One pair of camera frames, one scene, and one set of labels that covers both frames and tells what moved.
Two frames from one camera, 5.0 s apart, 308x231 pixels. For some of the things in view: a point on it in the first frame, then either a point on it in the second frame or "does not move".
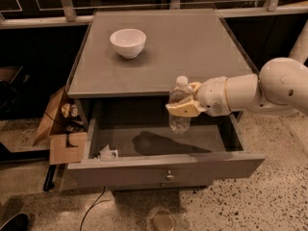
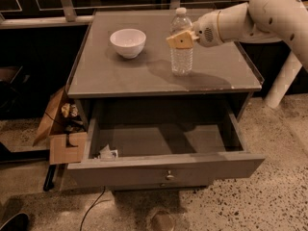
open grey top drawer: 145,152 does not move
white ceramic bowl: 128,42 does not move
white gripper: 212,95 -> 206,29
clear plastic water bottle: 181,92 -> 182,63
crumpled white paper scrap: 107,153 does not move
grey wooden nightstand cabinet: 121,79 does not move
